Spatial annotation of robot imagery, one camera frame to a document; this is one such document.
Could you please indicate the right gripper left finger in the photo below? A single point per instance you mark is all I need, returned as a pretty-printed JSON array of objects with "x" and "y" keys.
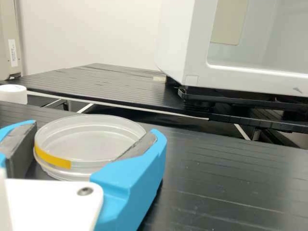
[{"x": 16, "y": 146}]

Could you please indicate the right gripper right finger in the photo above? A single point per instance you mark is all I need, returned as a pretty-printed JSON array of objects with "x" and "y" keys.
[{"x": 134, "y": 173}]

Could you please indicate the petri dish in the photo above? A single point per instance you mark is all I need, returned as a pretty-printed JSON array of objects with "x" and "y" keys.
[{"x": 91, "y": 137}]

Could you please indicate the white incubator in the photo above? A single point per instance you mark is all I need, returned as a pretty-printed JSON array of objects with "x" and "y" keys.
[{"x": 187, "y": 48}]

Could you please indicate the white-capped bottle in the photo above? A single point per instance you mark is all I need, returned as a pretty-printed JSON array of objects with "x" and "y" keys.
[{"x": 12, "y": 93}]

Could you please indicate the black platform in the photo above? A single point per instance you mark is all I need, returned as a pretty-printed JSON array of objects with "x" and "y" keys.
[
  {"x": 228, "y": 180},
  {"x": 108, "y": 84}
]

